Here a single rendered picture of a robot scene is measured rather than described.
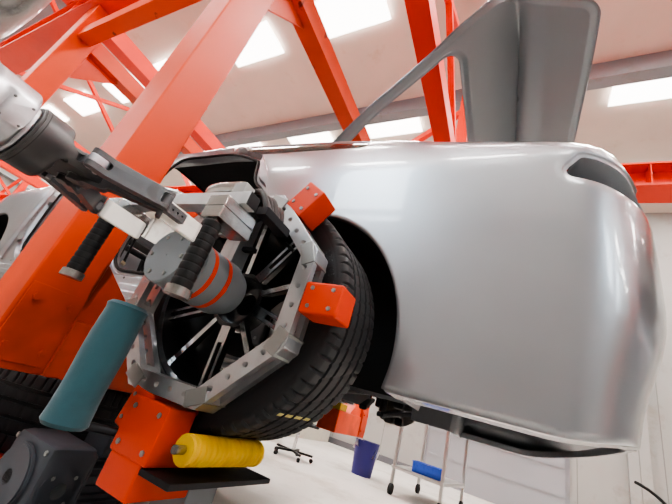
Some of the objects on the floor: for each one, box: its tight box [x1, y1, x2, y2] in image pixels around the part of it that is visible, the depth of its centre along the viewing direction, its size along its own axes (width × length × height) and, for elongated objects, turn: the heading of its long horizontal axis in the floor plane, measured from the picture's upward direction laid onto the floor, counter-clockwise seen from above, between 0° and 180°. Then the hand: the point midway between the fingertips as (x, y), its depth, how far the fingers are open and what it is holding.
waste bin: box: [351, 437, 380, 479], centre depth 477 cm, size 41×36×46 cm
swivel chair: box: [273, 424, 319, 464], centre depth 452 cm, size 54×54×85 cm
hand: (161, 228), depth 53 cm, fingers open, 13 cm apart
